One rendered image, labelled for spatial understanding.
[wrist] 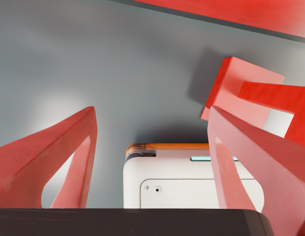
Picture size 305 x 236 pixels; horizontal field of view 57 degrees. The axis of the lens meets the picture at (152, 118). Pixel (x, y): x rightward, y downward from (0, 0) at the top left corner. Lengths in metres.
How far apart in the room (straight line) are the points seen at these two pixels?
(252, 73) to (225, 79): 0.09
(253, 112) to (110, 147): 0.57
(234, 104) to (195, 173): 0.30
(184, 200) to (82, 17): 0.76
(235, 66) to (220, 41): 0.16
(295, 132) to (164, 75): 0.71
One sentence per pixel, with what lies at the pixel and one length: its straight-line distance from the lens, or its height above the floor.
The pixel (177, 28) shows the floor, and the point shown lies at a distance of 1.13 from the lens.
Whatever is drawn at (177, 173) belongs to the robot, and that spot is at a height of 0.28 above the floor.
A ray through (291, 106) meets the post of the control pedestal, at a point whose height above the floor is 0.50.
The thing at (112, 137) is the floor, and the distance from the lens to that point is 1.16.
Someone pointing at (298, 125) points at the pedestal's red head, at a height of 0.69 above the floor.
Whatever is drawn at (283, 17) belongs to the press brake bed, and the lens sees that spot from 0.93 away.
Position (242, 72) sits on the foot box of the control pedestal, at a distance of 1.05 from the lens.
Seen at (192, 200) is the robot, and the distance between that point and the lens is 0.93.
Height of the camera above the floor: 1.12
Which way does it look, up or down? 81 degrees down
